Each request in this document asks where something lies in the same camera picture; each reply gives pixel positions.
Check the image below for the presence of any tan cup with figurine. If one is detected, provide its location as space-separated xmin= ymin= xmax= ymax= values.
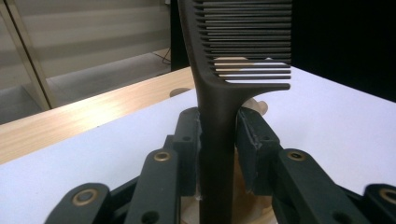
xmin=180 ymin=56 xmax=278 ymax=224

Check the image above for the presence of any long black floor cable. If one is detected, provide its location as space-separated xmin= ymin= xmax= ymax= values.
xmin=153 ymin=48 xmax=172 ymax=65

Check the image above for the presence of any wooden table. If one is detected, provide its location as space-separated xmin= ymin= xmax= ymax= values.
xmin=0 ymin=65 xmax=196 ymax=166

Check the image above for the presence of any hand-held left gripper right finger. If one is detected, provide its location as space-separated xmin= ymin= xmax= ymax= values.
xmin=235 ymin=106 xmax=282 ymax=196

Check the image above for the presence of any black comb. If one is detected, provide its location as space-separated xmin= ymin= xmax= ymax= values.
xmin=177 ymin=0 xmax=293 ymax=224

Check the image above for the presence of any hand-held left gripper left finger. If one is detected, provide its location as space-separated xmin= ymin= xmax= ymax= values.
xmin=164 ymin=106 xmax=202 ymax=198

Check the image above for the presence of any black curtain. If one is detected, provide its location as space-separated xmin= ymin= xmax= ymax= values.
xmin=170 ymin=0 xmax=396 ymax=103

